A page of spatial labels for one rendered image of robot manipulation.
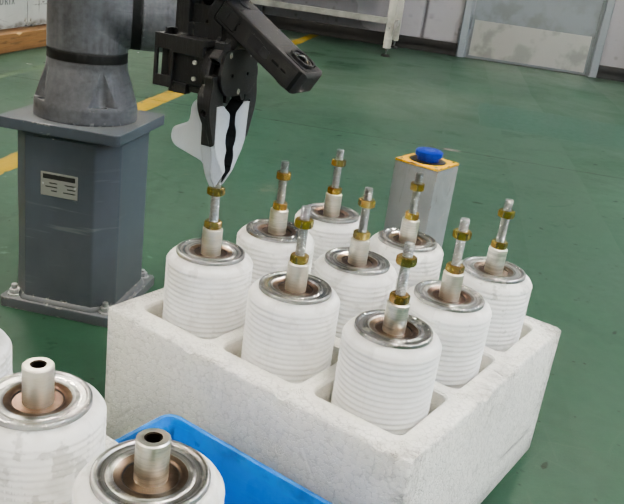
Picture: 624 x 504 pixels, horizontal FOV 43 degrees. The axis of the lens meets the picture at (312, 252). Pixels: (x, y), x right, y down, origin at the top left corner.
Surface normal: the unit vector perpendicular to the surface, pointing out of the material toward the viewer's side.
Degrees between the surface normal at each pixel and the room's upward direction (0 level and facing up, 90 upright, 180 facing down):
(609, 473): 0
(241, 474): 88
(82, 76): 72
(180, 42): 90
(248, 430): 90
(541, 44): 90
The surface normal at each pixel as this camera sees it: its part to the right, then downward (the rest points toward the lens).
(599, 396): 0.13, -0.92
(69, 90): -0.01, 0.06
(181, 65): -0.43, 0.27
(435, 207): 0.80, 0.31
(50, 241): -0.18, 0.33
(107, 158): 0.56, 0.37
